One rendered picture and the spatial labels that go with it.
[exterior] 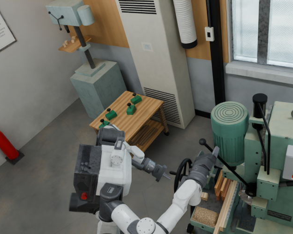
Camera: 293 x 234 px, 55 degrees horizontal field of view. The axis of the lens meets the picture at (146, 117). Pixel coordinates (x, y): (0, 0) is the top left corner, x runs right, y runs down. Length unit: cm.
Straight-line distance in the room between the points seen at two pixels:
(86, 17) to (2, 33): 114
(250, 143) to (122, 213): 67
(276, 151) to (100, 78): 257
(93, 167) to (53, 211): 188
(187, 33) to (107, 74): 129
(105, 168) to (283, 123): 87
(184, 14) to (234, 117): 149
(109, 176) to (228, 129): 62
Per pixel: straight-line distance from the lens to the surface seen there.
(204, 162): 135
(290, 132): 129
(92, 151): 155
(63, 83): 441
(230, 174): 171
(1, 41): 384
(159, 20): 268
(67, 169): 358
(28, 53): 403
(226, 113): 139
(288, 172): 134
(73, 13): 321
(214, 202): 179
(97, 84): 350
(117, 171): 148
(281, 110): 138
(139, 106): 311
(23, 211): 352
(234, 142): 142
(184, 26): 270
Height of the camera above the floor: 244
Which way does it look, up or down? 40 degrees down
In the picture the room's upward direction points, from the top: 18 degrees counter-clockwise
